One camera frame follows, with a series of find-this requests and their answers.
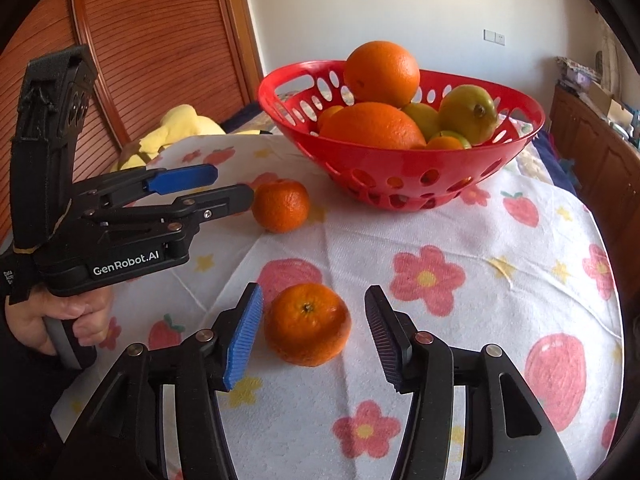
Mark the yellow plush toy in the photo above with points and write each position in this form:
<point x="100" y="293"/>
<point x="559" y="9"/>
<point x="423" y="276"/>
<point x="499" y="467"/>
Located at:
<point x="185" y="122"/>

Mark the green pear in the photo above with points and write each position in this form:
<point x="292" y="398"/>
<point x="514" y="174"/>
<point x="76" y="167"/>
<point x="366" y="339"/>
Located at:
<point x="467" y="112"/>

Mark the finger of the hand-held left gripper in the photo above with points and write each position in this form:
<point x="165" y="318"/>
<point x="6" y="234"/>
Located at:
<point x="225" y="200"/>
<point x="182" y="179"/>

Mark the wooden cabinet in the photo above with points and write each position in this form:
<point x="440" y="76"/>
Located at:
<point x="595" y="145"/>

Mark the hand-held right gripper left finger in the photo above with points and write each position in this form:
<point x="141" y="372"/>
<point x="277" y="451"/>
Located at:
<point x="242" y="340"/>

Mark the wooden slatted wardrobe door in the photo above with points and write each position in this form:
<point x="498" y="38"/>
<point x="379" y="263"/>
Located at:
<point x="150" y="50"/>

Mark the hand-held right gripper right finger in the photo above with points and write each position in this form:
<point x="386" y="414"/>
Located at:
<point x="387" y="340"/>

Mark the floral storage box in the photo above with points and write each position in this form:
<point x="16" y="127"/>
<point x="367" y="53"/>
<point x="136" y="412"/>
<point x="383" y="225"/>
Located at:
<point x="575" y="71"/>

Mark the bumpy mandarin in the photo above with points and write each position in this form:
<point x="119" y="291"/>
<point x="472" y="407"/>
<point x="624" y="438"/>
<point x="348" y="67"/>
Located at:
<point x="280" y="205"/>
<point x="307" y="322"/>

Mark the cardboard box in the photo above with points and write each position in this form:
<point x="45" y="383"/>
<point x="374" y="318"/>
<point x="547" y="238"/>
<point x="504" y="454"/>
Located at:
<point x="607" y="102"/>

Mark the person's left forearm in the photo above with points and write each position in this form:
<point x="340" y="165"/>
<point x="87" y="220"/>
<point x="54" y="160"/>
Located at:
<point x="25" y="390"/>

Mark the red plastic basket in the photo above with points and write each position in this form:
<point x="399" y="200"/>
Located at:
<point x="400" y="162"/>

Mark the large orange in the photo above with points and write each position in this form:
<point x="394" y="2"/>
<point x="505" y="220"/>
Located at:
<point x="382" y="72"/>
<point x="372" y="127"/>

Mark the green apple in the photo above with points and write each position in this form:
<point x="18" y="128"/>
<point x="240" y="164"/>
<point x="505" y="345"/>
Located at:
<point x="422" y="119"/>
<point x="465" y="141"/>

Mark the strawberry printed blanket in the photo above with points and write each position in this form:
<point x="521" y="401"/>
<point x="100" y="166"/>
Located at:
<point x="450" y="240"/>

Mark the white wall socket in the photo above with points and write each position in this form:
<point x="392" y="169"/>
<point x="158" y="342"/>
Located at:
<point x="494" y="36"/>

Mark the person's left hand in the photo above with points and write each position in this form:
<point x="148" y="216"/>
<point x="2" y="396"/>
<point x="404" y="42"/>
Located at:
<point x="30" y="325"/>

